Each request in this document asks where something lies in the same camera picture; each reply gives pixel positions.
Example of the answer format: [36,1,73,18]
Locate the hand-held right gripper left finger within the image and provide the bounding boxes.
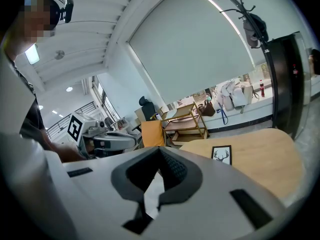
[110,146,160,201]

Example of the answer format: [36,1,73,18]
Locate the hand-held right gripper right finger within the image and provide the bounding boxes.
[157,146,204,204]

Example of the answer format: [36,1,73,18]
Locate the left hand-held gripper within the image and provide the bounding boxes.
[66,111,138,160]

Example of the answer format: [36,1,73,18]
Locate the black picture frame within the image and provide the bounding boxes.
[211,144,233,166]

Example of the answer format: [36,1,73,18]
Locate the person's left forearm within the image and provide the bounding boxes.
[49,142,87,163]

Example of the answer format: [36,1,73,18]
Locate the oval light wooden table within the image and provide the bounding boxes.
[178,127,307,200]

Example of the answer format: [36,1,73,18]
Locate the orange cushion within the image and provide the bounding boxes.
[140,119,166,148]

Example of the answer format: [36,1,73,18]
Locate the black office chair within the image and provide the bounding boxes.
[134,95,157,133]

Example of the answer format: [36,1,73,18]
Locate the wooden trolley cart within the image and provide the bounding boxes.
[156,101,211,146]

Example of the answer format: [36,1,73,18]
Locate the black stair railing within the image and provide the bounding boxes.
[45,101,97,140]

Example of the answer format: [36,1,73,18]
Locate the brown handbag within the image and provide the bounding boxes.
[197,99,217,118]

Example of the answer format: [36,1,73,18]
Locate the pile of white bags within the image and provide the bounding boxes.
[215,77,255,112]

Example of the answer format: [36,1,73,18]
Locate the square ceiling light panel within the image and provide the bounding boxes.
[24,43,41,66]

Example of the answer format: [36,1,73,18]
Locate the wide grey roller blind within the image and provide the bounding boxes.
[128,0,256,105]

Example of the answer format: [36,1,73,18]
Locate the black cabinet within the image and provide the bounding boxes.
[265,32,312,140]

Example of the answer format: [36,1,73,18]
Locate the person's head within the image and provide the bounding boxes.
[7,0,61,60]

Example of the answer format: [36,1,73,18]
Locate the grey bag on coat rack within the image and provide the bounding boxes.
[242,13,270,49]

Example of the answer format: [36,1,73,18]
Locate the blue strap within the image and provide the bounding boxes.
[215,102,229,126]

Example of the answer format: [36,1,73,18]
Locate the black head camera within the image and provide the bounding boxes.
[59,0,75,24]

